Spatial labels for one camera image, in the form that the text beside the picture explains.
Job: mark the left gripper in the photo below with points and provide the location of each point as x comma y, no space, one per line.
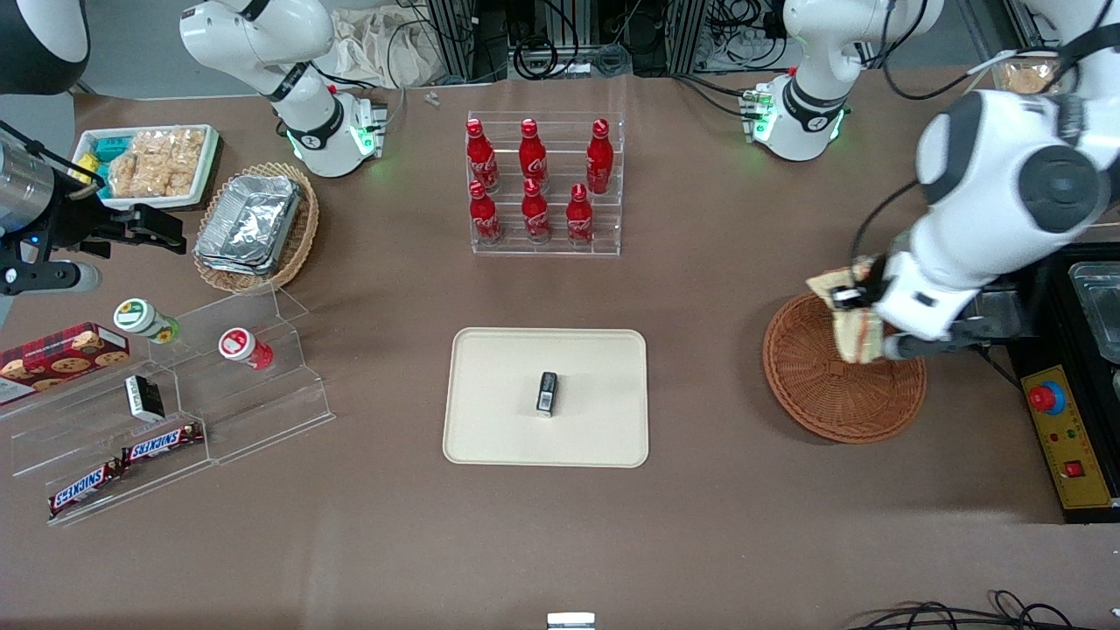
870,282

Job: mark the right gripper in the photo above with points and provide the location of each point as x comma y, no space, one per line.
77,226

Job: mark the triangle sandwich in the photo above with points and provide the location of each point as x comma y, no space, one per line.
853,337

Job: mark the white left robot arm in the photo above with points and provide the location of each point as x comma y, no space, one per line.
1006,175

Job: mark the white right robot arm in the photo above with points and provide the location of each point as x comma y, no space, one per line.
308,122

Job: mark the white rectangular snack tray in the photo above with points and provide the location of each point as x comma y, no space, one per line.
208,166

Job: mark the round brown wicker basket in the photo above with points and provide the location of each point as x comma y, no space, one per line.
814,394

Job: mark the oval tan wicker basket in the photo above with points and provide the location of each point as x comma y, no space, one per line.
297,249

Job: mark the cream plastic tray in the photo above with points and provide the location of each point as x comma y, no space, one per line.
499,394

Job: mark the bag of rice crackers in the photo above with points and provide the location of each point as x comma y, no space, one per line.
157,162

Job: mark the stacked aluminium foil trays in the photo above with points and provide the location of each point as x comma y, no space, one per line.
249,223

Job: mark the green lidded cup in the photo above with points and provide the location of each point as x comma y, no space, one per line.
144,319

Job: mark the yellow snack packet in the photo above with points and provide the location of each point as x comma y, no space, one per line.
86,168

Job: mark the teal snack packet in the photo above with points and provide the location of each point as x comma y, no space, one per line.
109,147

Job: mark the red lidded cup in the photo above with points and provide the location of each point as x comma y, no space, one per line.
243,347

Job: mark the red cookie box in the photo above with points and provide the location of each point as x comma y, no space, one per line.
61,359

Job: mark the black and white small box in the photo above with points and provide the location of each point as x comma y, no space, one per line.
144,398

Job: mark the clear acrylic step shelf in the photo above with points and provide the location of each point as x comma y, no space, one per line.
262,411

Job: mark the snickers chocolate bar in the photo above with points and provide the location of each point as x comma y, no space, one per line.
83,488
162,444

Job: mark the red emergency stop button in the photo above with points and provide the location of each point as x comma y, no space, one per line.
1046,398

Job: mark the metal pan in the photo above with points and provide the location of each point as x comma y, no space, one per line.
1101,306

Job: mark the clear acrylic snack bin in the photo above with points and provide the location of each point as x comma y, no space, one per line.
1028,77

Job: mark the black control box yellow panel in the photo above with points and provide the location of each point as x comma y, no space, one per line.
1067,455

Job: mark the red cola bottle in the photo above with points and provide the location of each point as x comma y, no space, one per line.
579,220
599,162
485,219
535,217
481,157
533,157

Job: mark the beige cloth bag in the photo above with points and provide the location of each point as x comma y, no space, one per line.
385,48

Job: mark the clear acrylic bottle rack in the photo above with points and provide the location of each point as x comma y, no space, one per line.
560,249

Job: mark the white device at table edge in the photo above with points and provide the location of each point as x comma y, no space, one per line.
570,621

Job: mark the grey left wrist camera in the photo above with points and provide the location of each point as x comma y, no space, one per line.
927,347

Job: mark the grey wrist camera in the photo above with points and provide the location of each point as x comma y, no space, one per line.
52,277
927,347

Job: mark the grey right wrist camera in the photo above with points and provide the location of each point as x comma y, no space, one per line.
52,277

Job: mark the aluminium profile frame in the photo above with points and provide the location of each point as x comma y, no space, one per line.
464,35

